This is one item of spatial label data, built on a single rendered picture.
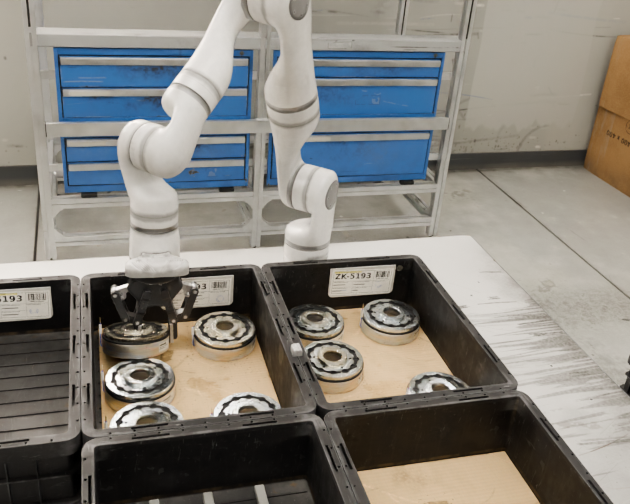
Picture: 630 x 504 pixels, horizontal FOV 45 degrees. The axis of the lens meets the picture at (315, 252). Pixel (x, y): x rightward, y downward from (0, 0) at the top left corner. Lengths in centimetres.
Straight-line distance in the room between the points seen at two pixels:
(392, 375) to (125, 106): 195
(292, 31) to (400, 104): 204
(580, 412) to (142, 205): 88
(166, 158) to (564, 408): 87
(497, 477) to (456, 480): 6
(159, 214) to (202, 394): 28
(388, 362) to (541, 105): 345
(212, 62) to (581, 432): 90
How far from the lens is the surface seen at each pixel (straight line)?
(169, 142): 107
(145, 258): 113
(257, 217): 322
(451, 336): 129
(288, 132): 134
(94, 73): 294
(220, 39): 117
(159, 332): 123
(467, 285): 183
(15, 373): 127
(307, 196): 145
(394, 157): 331
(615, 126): 467
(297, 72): 127
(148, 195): 112
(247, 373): 124
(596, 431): 149
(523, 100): 455
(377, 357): 130
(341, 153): 321
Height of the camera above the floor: 158
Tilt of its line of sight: 28 degrees down
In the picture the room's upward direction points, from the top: 5 degrees clockwise
